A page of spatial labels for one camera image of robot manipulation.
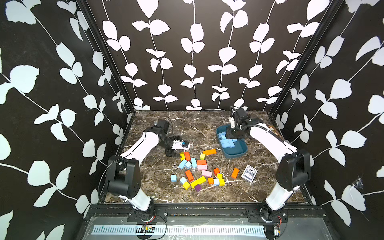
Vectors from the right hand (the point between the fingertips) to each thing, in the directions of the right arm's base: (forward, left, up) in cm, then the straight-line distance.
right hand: (225, 132), depth 89 cm
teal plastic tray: (-2, -12, -15) cm, 19 cm away
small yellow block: (-27, +23, -13) cm, 38 cm away
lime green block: (-9, +14, -13) cm, 21 cm away
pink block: (-20, +11, -15) cm, 27 cm away
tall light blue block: (-13, +19, -14) cm, 27 cm away
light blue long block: (-15, +27, -14) cm, 34 cm away
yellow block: (-8, +27, -12) cm, 31 cm away
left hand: (-8, +27, -3) cm, 28 cm away
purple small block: (-28, +17, -14) cm, 36 cm away
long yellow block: (-24, +16, -14) cm, 33 cm away
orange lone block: (-19, -6, -15) cm, 25 cm away
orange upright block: (-21, +22, -13) cm, 33 cm away
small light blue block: (-24, +25, -13) cm, 37 cm away
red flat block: (-13, +14, -14) cm, 24 cm away
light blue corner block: (-23, +31, -13) cm, 41 cm away
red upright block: (-9, +23, -13) cm, 28 cm away
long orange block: (-4, +9, -16) cm, 18 cm away
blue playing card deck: (-19, -14, -14) cm, 28 cm away
